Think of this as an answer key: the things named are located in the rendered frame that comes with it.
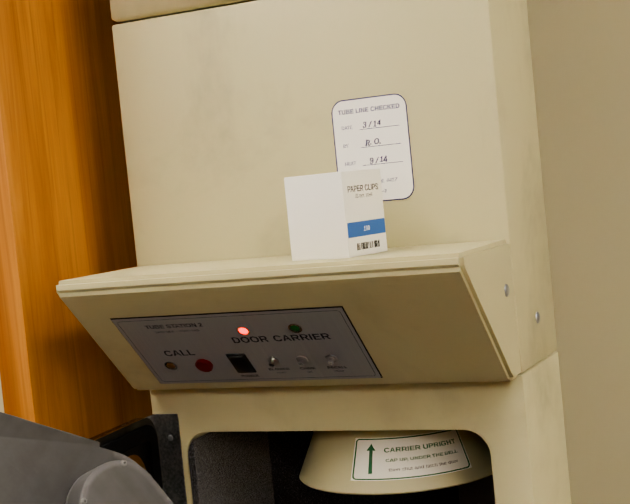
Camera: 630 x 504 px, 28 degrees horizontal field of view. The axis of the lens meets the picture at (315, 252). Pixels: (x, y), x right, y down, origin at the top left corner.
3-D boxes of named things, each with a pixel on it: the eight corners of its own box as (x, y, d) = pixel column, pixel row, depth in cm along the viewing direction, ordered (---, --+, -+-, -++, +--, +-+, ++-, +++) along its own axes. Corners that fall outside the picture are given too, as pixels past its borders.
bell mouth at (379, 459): (347, 444, 118) (342, 387, 118) (531, 444, 111) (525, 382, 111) (263, 494, 102) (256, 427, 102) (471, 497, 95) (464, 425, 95)
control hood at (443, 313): (146, 385, 105) (134, 266, 104) (525, 375, 91) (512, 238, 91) (65, 413, 94) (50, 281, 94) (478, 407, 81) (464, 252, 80)
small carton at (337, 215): (331, 254, 94) (323, 174, 93) (388, 250, 91) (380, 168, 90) (291, 261, 90) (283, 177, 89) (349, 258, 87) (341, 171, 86)
